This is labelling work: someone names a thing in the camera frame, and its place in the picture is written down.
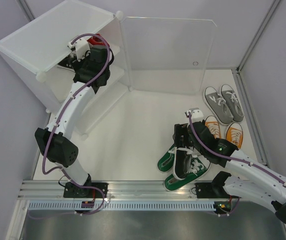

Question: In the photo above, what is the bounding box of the grey sneaker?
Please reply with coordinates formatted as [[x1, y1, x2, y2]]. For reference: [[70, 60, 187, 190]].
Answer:
[[220, 84, 244, 123], [203, 86, 233, 126]]

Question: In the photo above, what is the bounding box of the aluminium corner frame post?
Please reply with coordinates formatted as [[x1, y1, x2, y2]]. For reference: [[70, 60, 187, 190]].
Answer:
[[231, 0, 283, 167]]

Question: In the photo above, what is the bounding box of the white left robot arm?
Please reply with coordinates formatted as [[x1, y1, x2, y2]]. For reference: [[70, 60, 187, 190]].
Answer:
[[34, 45, 114, 198]]

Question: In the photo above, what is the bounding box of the left orange sneaker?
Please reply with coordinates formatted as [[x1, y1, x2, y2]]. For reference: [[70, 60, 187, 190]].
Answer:
[[205, 115, 221, 139]]

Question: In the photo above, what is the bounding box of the left green sneaker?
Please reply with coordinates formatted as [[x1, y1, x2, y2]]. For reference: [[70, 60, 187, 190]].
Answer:
[[157, 144, 176, 173]]

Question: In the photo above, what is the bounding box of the orange sneaker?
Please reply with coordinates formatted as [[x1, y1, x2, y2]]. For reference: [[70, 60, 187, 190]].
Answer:
[[225, 122, 244, 149], [205, 115, 221, 139]]

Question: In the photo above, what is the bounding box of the right green sneaker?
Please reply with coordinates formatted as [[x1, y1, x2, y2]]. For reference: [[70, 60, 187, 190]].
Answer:
[[163, 155, 211, 192]]

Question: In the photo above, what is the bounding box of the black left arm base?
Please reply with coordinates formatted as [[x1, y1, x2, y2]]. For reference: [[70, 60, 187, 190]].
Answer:
[[63, 182, 109, 199]]

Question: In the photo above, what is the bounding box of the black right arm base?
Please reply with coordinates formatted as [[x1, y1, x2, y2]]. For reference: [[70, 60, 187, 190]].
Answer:
[[195, 182, 230, 199]]

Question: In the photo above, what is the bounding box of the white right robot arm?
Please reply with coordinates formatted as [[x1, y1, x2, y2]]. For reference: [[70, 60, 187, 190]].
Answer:
[[165, 121, 286, 224]]

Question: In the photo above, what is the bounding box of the green sneaker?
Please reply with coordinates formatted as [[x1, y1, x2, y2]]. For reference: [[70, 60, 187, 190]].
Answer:
[[157, 144, 176, 173], [163, 155, 211, 192]]

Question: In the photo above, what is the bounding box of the aluminium mounting rail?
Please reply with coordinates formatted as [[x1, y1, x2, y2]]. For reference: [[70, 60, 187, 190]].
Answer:
[[17, 180, 198, 201]]

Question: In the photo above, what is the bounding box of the white plastic shoe cabinet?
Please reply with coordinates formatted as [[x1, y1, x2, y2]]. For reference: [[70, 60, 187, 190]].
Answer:
[[0, 0, 132, 139]]

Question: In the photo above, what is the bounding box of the right orange sneaker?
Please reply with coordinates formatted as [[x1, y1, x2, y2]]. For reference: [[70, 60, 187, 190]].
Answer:
[[225, 122, 244, 149]]

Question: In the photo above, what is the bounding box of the right grey sneaker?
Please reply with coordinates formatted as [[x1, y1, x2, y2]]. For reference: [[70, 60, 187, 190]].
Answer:
[[220, 84, 244, 123]]

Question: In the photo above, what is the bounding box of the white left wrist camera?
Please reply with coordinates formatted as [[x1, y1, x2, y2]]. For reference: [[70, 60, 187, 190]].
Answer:
[[67, 37, 90, 62]]

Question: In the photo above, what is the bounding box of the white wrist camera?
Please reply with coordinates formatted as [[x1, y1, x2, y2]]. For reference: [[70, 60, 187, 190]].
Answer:
[[67, 37, 90, 62], [185, 107, 204, 123]]

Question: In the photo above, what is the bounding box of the clear acrylic cabinet door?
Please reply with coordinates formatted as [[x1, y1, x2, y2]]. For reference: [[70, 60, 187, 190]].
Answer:
[[121, 16, 217, 95]]

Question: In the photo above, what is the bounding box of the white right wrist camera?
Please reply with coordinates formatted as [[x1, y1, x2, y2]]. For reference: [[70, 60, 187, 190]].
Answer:
[[185, 107, 204, 123]]

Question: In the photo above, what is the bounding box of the black sneaker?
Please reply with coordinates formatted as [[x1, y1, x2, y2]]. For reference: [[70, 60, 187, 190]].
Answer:
[[173, 147, 193, 180], [57, 55, 75, 71]]

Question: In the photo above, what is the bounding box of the left grey sneaker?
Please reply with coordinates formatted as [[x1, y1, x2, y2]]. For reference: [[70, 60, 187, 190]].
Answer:
[[203, 86, 233, 126]]

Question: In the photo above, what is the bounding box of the white slotted cable duct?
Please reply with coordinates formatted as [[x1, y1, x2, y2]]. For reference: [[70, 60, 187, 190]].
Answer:
[[28, 200, 216, 212]]

